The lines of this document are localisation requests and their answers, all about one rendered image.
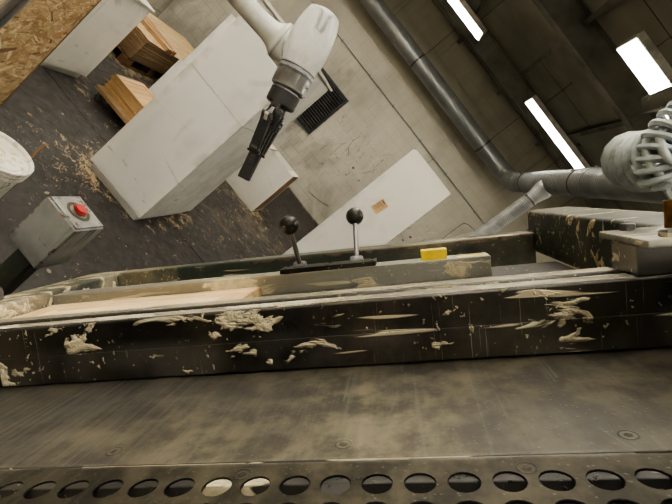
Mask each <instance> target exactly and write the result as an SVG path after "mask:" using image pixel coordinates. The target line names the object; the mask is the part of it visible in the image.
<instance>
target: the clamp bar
mask: <svg viewBox="0 0 672 504"><path fill-rule="evenodd" d="M665 115H667V117H668V119H672V101H670V102H668V104H667V105H666V108H665V109H662V110H660V111H658V113H657V115H656V119H653V120H651V121H649V123H648V129H650V128H653V127H655V126H657V125H658V126H664V127H668V128H671V130H670V131H666V132H662V131H653V130H648V131H644V132H643V133H642V134H641V139H643V137H659V138H660V137H661V138H664V139H665V140H666V144H665V145H666V147H667V148H668V150H669V151H670V153H671V154H672V121H670V120H667V119H665V117H664V116H665ZM667 142H668V143H667ZM656 165H657V166H656V167H654V168H649V169H647V167H646V166H645V167H643V169H639V170H637V171H636V172H635V171H634V174H635V175H647V174H649V175H650V176H651V177H654V178H650V179H645V180H642V179H641V178H640V179H639V180H637V185H638V186H650V185H654V184H658V183H661V182H664V181H667V180H669V179H672V170H671V169H672V167H671V166H670V165H668V164H667V163H661V164H656ZM658 172H663V173H665V174H663V175H662V176H659V177H655V176H654V175H653V173H658ZM671 188H672V184H671V183H665V182H664V183H662V184H659V185H655V186H651V189H650V190H652V191H653V192H656V191H660V190H663V192H664V194H665V195H666V197H667V198H668V199H667V200H663V214H664V225H661V226H651V227H641V228H636V224H635V223H621V224H619V225H618V226H619V230H610V231H600V232H599V238H602V239H607V240H612V242H611V247H612V266H613V268H609V267H599V268H588V269H576V270H565V271H553V272H542V273H530V274H519V275H507V276H496V277H484V278H473V279H461V280H450V281H438V282H427V283H415V284H404V285H392V286H381V287H369V288H358V289H346V290H335V291H323V292H312V293H300V294H289V295H277V296H266V297H254V298H243V299H231V300H219V301H208V302H196V303H185V304H173V305H162V306H150V307H139V308H127V309H116V310H104V311H93V312H81V313H70V314H58V315H47V316H35V317H24V318H12V319H1V320H0V387H5V386H22V385H38V384H55V383H71V382H87V381H104V380H120V379H137V378H153V377H170V376H186V375H203V374H219V373H236V372H252V371H269V370H285V369H302V368H318V367H335V366H351V365H368V364H384V363H401V362H417V361H434V360H450V359H467V358H483V357H500V356H516V355H533V354H549V353H566V352H582V351H599V350H615V349H632V348H648V347H665V346H672V190H671Z"/></svg>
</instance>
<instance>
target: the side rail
mask: <svg viewBox="0 0 672 504"><path fill-rule="evenodd" d="M533 235H535V234H534V232H530V231H517V232H507V233H497V234H487V235H477V236H467V237H457V238H447V239H437V240H427V241H416V242H406V243H396V244H386V245H376V246H366V247H359V255H362V256H363V259H368V258H377V262H386V261H397V260H407V259H418V258H421V253H420V250H421V249H430V248H441V247H445V248H446V249H447V256H450V255H461V254H471V253H482V252H486V253H487V254H489V255H490V256H491V267H496V266H508V265H519V264H530V263H536V249H534V240H533ZM299 254H300V258H301V261H306V262H307V264H316V263H326V262H337V261H347V260H350V257H351V256H354V248H346V249H336V250H326V251H316V252H306V253H299ZM294 262H296V258H295V254H286V255H276V256H266V257H255V258H245V259H235V260H225V261H215V262H205V263H195V264H185V265H175V266H165V267H155V268H145V269H135V270H128V271H125V272H121V273H119V274H118V276H119V277H120V283H121V286H130V285H140V284H151V283H162V282H172V281H183V280H194V279H204V278H215V277H226V276H236V275H247V274H258V273H268V272H279V271H280V269H282V268H284V267H285V266H293V264H294Z"/></svg>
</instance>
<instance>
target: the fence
mask: <svg viewBox="0 0 672 504"><path fill-rule="evenodd" d="M471 254H483V255H481V256H470V257H459V258H457V256H460V255H450V256H447V259H437V260H427V261H421V258H418V259H407V260H397V261H386V262H377V264H376V266H367V267H356V268H346V269H335V270H324V271H313V272H302V273H291V274H280V271H279V272H268V273H258V274H247V275H236V276H226V277H215V278H204V279H194V280H183V281H172V282H162V283H151V284H140V285H130V286H119V287H108V288H98V289H87V290H76V291H67V292H64V293H60V294H57V295H53V296H52V299H53V304H54V305H60V304H71V303H82V302H94V301H105V300H116V299H127V298H139V297H150V296H161V295H172V294H184V293H195V292H206V291H217V290H229V289H240V288H251V287H261V292H262V295H272V294H283V293H295V292H307V291H318V290H330V289H342V288H353V287H365V286H377V285H388V284H400V283H412V282H423V281H435V280H447V279H458V278H470V277H482V276H492V268H491V256H490V255H489V254H487V253H486V252H482V253H471Z"/></svg>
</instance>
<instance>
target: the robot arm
mask: <svg viewBox="0 0 672 504"><path fill-rule="evenodd" d="M31 1H32V0H0V30H1V29H2V28H3V27H4V26H5V25H6V24H7V23H8V22H10V21H11V20H12V19H13V18H14V17H15V16H16V15H17V14H18V13H19V12H20V11H21V10H22V9H23V8H24V7H25V6H26V5H28V4H29V3H30V2H31ZM227 1H228V2H229V3H230V4H231V6H232V7H233V8H234V9H235V10H236V11H237V12H238V14H239V15H240V16H241V17H242V18H243V19H244V20H245V21H246V23H247V24H248V25H249V26H250V27H251V28H252V29H253V30H254V31H255V32H256V33H257V35H258V36H259V37H260V38H261V39H262V40H263V42H264V43H265V45H266V48H267V55H268V56H269V57H270V58H271V60H272V61H273V62H274V63H275V65H276V66H277V69H276V71H275V73H274V75H273V77H272V82H273V83H274V84H272V86H271V88H270V90H269V92H268V94H267V96H266V98H267V100H268V101H270V102H271V104H270V105H269V107H268V108H267V109H266V110H264V109H263V110H262V112H261V116H260V119H259V122H258V125H257V127H256V130H255V132H254V135H253V137H252V140H251V142H250V145H249V148H247V150H249V153H248V155H247V157H246V159H245V161H244V163H243V165H242V167H241V169H240V171H239V173H238V176H239V177H241V178H243V179H245V180H246V181H250V180H251V178H252V176H253V174H254V172H255V170H256V168H257V166H258V164H259V162H260V160H261V158H265V155H266V153H267V151H268V149H269V148H270V146H271V144H272V143H273V141H274V139H275V137H276V136H277V134H278V132H279V131H280V130H281V128H282V127H283V124H282V122H283V120H284V115H285V112H289V113H293V112H294V111H295V109H296V107H297V105H298V103H299V101H300V100H299V99H303V98H304V97H305V95H306V93H307V92H308V89H309V87H310V85H311V84H312V82H313V79H314V77H315V76H316V74H317V73H318V72H319V71H320V70H321V69H322V67H323V65H324V64H325V62H326V60H327V58H328V56H329V54H330V52H331V50H332V48H333V45H334V43H335V40H336V36H337V32H338V24H339V22H338V19H337V18H336V16H335V15H334V14H333V13H332V12H331V11H330V10H329V9H328V8H326V7H324V6H321V5H317V4H311V5H310V6H309V7H308V8H307V9H305V11H304V12H303V13H302V14H301V15H300V16H299V18H298V19H297V21H296V23H295V24H294V25H293V24H291V23H287V24H284V23H280V22H278V21H276V20H275V19H273V18H272V17H271V16H270V15H269V14H268V13H267V12H266V11H265V10H264V9H263V8H262V7H261V6H260V5H259V4H258V3H257V1H256V0H227Z"/></svg>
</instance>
